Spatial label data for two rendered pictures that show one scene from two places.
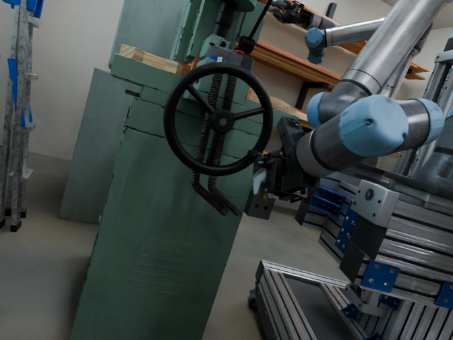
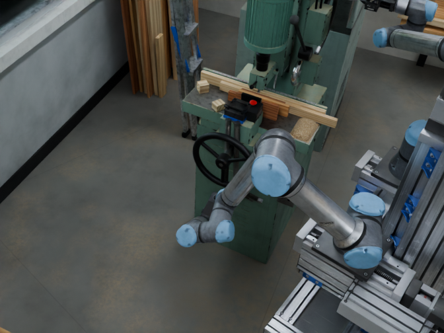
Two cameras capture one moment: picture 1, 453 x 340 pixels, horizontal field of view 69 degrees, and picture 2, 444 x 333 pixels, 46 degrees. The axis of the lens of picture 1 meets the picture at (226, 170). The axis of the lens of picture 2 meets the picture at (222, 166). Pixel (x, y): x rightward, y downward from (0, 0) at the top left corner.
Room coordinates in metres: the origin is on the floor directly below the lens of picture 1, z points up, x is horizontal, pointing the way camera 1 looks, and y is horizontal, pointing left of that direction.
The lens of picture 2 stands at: (-0.34, -1.00, 2.32)
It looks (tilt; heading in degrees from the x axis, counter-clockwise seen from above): 44 degrees down; 42
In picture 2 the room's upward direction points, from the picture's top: 4 degrees clockwise
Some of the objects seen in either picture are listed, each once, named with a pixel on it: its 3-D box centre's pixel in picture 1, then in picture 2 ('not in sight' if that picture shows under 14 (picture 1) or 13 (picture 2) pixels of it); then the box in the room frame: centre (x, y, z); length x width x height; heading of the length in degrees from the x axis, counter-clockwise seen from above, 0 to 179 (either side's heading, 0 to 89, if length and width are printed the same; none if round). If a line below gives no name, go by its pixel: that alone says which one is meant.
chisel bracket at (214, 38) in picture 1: (214, 52); (262, 75); (1.19, 0.17, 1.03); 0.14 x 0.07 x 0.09; 19
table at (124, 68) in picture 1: (209, 97); (248, 119); (1.07, 0.12, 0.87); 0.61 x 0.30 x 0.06; 109
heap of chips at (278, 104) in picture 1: (278, 105); (304, 126); (1.17, -0.11, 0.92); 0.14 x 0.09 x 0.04; 19
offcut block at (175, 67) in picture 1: (173, 68); (218, 105); (1.00, 0.24, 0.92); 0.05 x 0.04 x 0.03; 170
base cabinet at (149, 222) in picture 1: (159, 218); (256, 170); (1.28, 0.20, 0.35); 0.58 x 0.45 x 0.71; 19
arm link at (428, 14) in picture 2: (325, 29); (421, 10); (1.62, -0.24, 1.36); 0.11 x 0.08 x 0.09; 109
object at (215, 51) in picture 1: (229, 59); (243, 110); (0.99, 0.09, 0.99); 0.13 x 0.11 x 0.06; 109
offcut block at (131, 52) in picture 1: (133, 54); (203, 86); (1.04, 0.38, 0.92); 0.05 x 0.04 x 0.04; 156
